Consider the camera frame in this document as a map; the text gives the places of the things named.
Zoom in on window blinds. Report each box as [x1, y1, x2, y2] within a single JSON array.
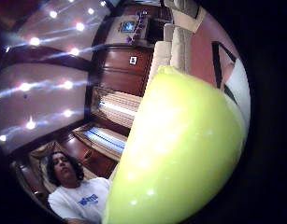
[[92, 87, 143, 129], [72, 123, 128, 161]]

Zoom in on the person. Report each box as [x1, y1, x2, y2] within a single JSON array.
[[45, 150, 113, 224]]

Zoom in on green apple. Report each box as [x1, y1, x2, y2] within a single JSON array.
[[101, 64, 248, 224]]

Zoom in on patterned rug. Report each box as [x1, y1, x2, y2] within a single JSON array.
[[190, 8, 251, 132]]

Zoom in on beige sofa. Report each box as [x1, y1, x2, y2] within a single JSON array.
[[147, 0, 201, 84]]

